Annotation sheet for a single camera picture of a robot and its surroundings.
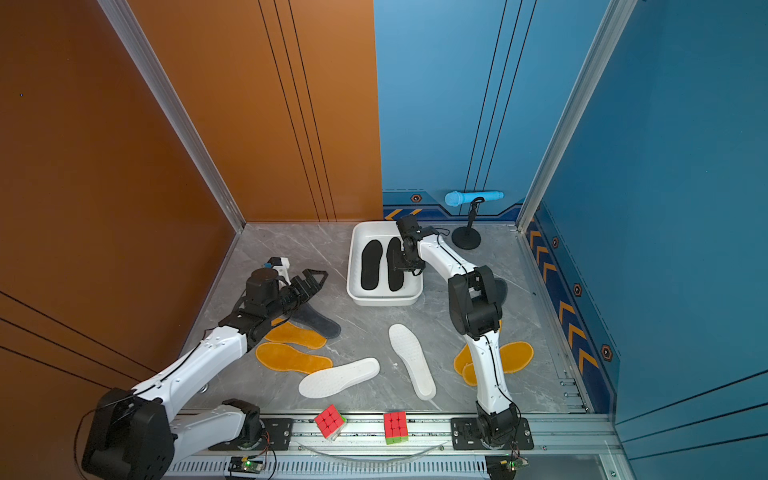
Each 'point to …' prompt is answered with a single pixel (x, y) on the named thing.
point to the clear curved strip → (398, 457)
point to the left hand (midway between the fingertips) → (323, 277)
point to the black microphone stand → (467, 238)
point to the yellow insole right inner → (463, 359)
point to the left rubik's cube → (330, 422)
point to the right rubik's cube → (396, 427)
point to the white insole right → (408, 348)
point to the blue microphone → (455, 198)
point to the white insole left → (326, 380)
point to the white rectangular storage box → (360, 233)
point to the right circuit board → (503, 467)
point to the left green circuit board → (243, 464)
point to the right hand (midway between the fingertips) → (402, 266)
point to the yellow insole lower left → (278, 356)
